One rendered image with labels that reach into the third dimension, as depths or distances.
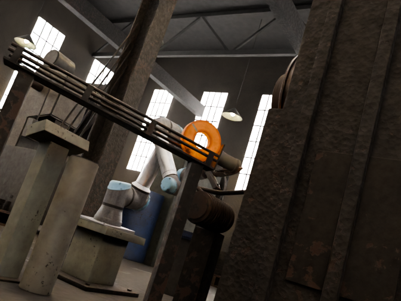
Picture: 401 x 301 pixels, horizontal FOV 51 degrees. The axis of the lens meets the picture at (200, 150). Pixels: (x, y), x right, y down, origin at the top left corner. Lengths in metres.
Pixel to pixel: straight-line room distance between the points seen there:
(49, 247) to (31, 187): 0.26
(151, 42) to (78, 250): 3.40
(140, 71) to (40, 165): 3.41
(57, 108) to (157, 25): 2.51
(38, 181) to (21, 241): 0.24
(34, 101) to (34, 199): 5.66
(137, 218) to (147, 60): 1.92
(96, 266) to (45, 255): 0.57
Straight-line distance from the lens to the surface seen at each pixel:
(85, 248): 2.25
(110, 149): 4.79
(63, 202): 1.67
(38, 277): 1.69
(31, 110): 7.37
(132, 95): 4.97
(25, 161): 4.81
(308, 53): 1.61
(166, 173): 2.08
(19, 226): 1.79
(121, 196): 2.27
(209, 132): 1.60
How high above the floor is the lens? 0.30
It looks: 13 degrees up
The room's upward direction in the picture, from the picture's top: 18 degrees clockwise
